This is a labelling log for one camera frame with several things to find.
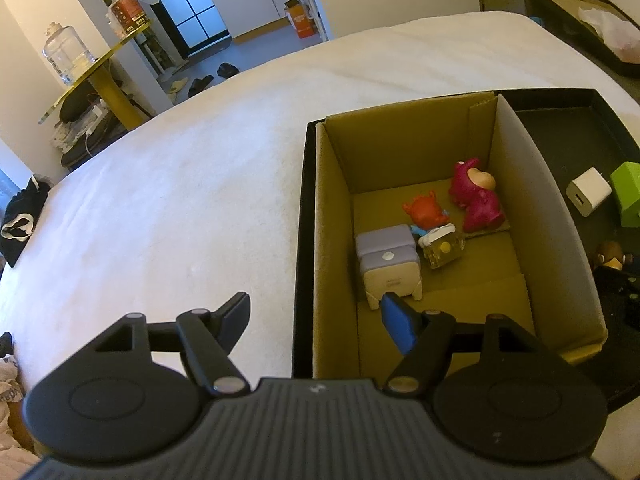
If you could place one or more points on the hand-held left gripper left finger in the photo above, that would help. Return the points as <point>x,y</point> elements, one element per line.
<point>231,320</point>

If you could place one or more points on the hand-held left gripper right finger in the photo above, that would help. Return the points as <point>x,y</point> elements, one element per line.
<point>400,325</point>

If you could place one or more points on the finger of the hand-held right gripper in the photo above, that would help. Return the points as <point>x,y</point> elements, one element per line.
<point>620,287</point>

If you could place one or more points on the brown figure toy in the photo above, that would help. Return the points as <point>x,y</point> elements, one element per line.
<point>610,254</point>

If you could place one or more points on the cardboard box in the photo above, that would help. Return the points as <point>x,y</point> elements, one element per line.
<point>340,260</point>

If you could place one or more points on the orange monster figure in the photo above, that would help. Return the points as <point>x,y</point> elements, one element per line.
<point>425,210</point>

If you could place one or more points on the pink bear figure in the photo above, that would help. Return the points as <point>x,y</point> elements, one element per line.
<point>475,200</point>

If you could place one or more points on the green block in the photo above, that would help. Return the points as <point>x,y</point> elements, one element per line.
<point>627,195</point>

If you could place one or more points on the white charger cube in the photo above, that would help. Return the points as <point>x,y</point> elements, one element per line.
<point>587,192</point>

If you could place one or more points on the white bed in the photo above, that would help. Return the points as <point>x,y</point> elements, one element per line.
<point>175,200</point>

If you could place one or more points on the black slipper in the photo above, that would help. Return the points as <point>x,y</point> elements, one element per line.
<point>200,85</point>
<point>227,69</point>

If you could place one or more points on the black garment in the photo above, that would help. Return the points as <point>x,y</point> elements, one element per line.
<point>22,205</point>

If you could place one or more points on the beige slipper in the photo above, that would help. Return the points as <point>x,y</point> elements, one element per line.
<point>177,86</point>

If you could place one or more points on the white plastic bag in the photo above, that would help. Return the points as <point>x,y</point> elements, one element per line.
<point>615,30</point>

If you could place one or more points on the yellow round table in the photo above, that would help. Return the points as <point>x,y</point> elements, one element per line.
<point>112,90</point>

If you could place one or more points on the black framed tray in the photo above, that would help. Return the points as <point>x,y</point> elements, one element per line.
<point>560,15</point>

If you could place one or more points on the orange carton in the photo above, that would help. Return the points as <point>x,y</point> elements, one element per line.
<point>300,20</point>

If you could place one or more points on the glass jar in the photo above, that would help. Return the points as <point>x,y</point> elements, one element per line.
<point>67,57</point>

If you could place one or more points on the brown canister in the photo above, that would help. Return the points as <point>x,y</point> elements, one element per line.
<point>127,12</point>

